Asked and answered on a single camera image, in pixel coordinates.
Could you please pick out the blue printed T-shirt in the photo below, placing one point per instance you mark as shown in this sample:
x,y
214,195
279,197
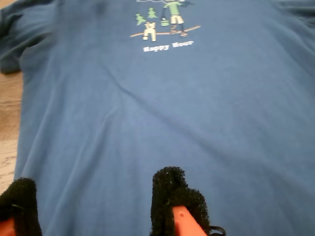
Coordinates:
x,y
157,110

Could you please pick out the orange foam-padded gripper finger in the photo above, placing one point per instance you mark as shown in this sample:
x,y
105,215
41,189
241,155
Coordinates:
x,y
169,189
22,196

